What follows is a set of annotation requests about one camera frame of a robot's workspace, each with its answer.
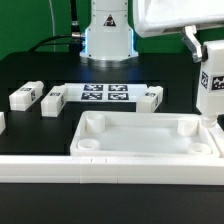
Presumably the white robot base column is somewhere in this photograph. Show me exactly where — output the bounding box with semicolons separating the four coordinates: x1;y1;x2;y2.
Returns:
80;0;138;67

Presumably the white block at left edge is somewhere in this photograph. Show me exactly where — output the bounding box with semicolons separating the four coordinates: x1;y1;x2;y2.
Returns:
0;112;6;135

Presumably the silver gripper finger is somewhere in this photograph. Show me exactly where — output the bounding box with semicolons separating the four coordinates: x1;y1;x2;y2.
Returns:
181;25;203;63

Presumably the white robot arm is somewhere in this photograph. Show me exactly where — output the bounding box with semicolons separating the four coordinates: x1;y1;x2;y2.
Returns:
133;0;224;63

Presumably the white desk top tray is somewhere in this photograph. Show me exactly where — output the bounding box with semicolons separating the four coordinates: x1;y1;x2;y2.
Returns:
70;111;220;158

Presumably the white thin cable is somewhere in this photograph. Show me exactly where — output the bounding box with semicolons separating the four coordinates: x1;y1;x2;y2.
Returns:
48;0;57;53

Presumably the white right fence bar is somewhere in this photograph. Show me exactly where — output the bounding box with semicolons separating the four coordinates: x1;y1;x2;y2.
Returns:
209;121;224;158

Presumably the white fence bar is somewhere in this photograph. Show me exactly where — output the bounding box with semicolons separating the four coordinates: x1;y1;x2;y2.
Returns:
0;156;224;185
209;121;224;158

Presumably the white marker base plate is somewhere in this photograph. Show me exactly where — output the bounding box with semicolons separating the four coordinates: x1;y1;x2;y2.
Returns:
65;83;147;102

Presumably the black cable on base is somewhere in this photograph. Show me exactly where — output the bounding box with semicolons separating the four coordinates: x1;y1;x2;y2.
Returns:
28;0;84;53

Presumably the white front fence bar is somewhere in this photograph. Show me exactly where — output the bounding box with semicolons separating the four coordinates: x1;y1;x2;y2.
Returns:
0;156;224;185

